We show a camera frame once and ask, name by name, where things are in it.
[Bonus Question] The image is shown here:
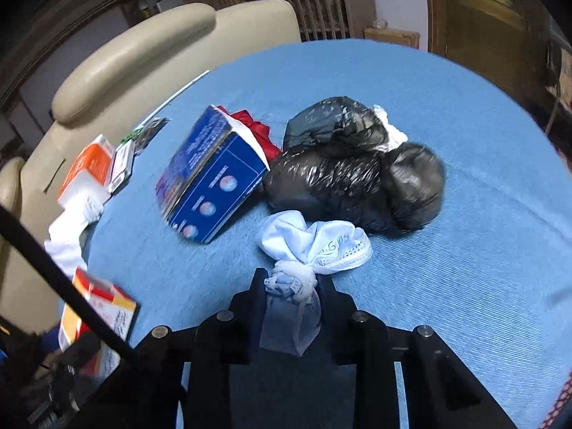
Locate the brown wooden double door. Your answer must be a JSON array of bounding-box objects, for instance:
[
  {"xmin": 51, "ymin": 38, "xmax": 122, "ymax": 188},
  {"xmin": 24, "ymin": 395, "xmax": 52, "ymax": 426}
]
[{"xmin": 428, "ymin": 0, "xmax": 571, "ymax": 112}]

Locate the blue medicine box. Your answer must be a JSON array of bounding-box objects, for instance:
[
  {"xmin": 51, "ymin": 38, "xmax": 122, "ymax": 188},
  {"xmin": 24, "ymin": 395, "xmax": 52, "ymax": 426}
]
[{"xmin": 155, "ymin": 105, "xmax": 270, "ymax": 243}]

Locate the orange white tissue pack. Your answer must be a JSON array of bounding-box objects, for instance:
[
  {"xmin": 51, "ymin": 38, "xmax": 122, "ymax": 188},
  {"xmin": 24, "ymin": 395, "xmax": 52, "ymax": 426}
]
[{"xmin": 57, "ymin": 134, "xmax": 115, "ymax": 208}]

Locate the wooden slatted radiator cabinet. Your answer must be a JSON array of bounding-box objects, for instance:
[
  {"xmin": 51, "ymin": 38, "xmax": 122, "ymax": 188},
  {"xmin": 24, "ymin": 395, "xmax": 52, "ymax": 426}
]
[{"xmin": 242, "ymin": 0, "xmax": 377, "ymax": 42}]

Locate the green pill blister pack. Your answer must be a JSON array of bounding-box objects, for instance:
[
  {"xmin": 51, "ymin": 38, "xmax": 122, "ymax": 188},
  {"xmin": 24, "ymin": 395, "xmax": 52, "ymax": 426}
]
[{"xmin": 120, "ymin": 126, "xmax": 143, "ymax": 144}]

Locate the white knotted plastic bag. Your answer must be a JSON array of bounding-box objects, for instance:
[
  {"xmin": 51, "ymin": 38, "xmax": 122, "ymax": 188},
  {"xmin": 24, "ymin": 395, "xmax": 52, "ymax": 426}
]
[{"xmin": 259, "ymin": 210, "xmax": 373, "ymax": 356}]

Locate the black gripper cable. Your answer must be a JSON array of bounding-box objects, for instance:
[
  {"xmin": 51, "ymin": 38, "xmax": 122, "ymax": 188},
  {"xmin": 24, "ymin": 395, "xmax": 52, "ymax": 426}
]
[{"xmin": 0, "ymin": 204, "xmax": 138, "ymax": 358}]

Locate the blue round tablecloth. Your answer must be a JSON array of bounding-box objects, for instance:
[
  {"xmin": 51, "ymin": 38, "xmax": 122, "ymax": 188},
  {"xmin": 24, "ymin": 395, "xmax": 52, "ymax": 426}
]
[{"xmin": 87, "ymin": 40, "xmax": 571, "ymax": 428}]

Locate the black plastic bag bundle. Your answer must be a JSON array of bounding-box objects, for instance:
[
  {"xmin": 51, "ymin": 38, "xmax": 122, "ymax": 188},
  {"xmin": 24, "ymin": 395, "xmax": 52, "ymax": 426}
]
[{"xmin": 263, "ymin": 97, "xmax": 446, "ymax": 232}]

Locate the brown cardboard box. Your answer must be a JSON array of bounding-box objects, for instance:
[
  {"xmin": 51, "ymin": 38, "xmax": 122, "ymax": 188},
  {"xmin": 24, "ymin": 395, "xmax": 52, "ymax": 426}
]
[{"xmin": 365, "ymin": 27, "xmax": 420, "ymax": 49}]

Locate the white loose tissue paper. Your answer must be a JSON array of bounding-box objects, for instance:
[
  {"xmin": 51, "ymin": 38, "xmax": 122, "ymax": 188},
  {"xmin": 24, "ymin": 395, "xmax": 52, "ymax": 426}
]
[{"xmin": 44, "ymin": 189, "xmax": 104, "ymax": 279}]

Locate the white paper ball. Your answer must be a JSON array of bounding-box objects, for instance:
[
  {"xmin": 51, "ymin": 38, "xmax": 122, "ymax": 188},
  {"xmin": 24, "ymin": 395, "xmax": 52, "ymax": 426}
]
[{"xmin": 372, "ymin": 105, "xmax": 408, "ymax": 153}]

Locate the white barcode medicine box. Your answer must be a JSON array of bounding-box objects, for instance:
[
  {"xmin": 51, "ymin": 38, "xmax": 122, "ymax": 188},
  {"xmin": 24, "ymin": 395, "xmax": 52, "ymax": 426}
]
[{"xmin": 108, "ymin": 139, "xmax": 135, "ymax": 194}]

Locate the red yellow medicine box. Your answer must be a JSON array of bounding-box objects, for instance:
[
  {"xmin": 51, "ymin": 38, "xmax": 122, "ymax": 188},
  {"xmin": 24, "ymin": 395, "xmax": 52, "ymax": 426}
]
[{"xmin": 57, "ymin": 266, "xmax": 139, "ymax": 381}]

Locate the beige leather sofa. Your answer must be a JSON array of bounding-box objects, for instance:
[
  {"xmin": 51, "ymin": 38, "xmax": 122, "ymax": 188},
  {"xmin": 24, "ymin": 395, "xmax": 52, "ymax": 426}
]
[{"xmin": 0, "ymin": 0, "xmax": 302, "ymax": 336}]

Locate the dark foil snack packet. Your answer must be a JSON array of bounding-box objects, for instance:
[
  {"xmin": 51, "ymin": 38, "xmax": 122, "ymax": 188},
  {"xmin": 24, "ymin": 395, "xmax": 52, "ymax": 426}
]
[{"xmin": 134, "ymin": 117, "xmax": 170, "ymax": 155}]

